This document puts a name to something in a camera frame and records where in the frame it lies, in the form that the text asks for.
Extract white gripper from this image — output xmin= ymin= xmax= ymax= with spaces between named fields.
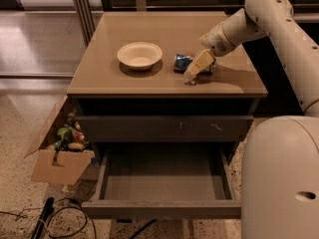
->
xmin=183 ymin=23 xmax=236 ymax=82

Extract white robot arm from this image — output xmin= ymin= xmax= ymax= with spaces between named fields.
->
xmin=184 ymin=0 xmax=319 ymax=239

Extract closed grey top drawer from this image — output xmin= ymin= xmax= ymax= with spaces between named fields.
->
xmin=78 ymin=116 xmax=253 ymax=142

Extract grey drawer cabinet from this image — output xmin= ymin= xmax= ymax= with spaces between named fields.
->
xmin=66 ymin=11 xmax=269 ymax=239

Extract open grey middle drawer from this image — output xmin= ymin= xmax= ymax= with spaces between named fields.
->
xmin=83 ymin=143 xmax=241 ymax=220

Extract white paper bowl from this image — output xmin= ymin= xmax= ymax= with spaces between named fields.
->
xmin=117 ymin=42 xmax=162 ymax=71

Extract toy items in box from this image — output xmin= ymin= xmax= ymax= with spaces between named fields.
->
xmin=46 ymin=112 xmax=89 ymax=152

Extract cardboard box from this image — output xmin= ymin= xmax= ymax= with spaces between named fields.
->
xmin=25 ymin=97 xmax=100 ymax=185

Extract black rod tool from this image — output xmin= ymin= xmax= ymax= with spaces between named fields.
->
xmin=30 ymin=197 xmax=54 ymax=239

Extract metal window frame post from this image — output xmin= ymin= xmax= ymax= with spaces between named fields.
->
xmin=73 ymin=0 xmax=95 ymax=46

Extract black power cable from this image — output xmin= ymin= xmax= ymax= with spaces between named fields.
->
xmin=129 ymin=218 xmax=158 ymax=239

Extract black cable loop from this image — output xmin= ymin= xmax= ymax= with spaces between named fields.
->
xmin=0 ymin=197 xmax=98 ymax=239

